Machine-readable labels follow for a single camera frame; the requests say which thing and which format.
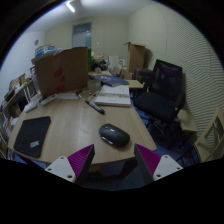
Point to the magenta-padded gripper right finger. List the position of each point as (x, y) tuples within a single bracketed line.
[(166, 166)]

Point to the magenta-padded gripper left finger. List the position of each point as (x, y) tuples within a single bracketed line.
[(61, 166)]

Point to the black computer mouse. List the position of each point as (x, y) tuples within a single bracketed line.
[(113, 134)]

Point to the black mouse pad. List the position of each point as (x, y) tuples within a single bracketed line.
[(31, 135)]

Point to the light wooden chair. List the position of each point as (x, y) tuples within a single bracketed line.
[(203, 146)]

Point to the flat cardboard piece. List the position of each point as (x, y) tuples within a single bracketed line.
[(186, 121)]

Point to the black office chair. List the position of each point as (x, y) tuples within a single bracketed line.
[(156, 105)]

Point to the long white remote control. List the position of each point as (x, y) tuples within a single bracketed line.
[(31, 106)]

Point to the black marker pen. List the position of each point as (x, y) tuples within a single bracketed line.
[(95, 107)]

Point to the white paper sheet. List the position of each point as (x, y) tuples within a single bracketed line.
[(67, 96)]

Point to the cluttered shelf unit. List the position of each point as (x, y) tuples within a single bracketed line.
[(13, 95)]

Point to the clear plastic container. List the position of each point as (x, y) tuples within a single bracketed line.
[(94, 85)]

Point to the small wooden side table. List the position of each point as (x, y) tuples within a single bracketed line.
[(136, 84)]

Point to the thick white book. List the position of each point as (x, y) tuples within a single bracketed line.
[(113, 95)]

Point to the large brown cardboard box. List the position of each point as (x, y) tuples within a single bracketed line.
[(63, 71)]

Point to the blue book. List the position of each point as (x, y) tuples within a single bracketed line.
[(111, 80)]

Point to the green flat board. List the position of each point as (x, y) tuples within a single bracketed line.
[(89, 60)]

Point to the tall open cardboard box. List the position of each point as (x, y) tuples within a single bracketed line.
[(136, 58)]

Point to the blue and white box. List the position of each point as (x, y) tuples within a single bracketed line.
[(45, 50)]

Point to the grey door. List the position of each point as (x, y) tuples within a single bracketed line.
[(81, 36)]

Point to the ceiling tube light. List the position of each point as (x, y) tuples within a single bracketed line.
[(70, 7)]

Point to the round wall clock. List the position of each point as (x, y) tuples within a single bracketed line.
[(36, 42)]

